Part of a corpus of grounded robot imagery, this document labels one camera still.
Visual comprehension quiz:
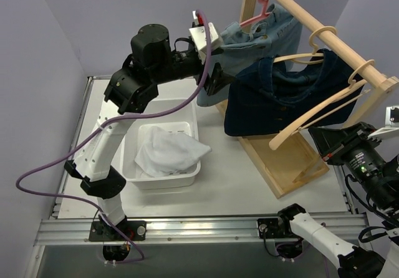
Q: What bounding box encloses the light blue denim skirt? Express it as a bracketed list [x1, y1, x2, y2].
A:
[196, 3, 303, 107]

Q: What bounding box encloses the white plastic basket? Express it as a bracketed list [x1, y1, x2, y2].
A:
[120, 102, 211, 190]

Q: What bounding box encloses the aluminium mounting rail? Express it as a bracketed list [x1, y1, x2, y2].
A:
[32, 211, 375, 247]

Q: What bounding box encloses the white skirt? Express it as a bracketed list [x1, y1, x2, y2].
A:
[135, 126, 211, 177]

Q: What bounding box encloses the wooden clothes rack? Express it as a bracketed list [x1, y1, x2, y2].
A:
[224, 0, 398, 198]

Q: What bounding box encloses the dark blue denim skirt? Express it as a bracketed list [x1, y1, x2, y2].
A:
[224, 49, 353, 137]

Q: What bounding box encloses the wooden hanger of white skirt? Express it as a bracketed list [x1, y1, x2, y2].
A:
[268, 60, 375, 151]

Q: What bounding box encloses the wooden hanger of dark skirt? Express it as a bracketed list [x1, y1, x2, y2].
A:
[272, 26, 337, 65]

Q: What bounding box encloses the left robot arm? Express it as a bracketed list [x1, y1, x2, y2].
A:
[64, 24, 227, 240]

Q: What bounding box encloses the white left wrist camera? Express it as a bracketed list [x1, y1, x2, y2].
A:
[189, 11, 223, 64]

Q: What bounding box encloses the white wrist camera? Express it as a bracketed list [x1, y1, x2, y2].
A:
[368, 105, 399, 140]
[189, 11, 223, 64]

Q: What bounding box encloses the pink plastic hanger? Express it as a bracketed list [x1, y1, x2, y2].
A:
[239, 0, 270, 31]

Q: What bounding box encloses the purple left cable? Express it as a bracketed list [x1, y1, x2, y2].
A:
[15, 9, 213, 265]

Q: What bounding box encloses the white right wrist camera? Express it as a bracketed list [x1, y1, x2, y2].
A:
[368, 105, 399, 140]

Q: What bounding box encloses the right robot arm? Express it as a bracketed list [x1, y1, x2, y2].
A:
[276, 122, 398, 277]

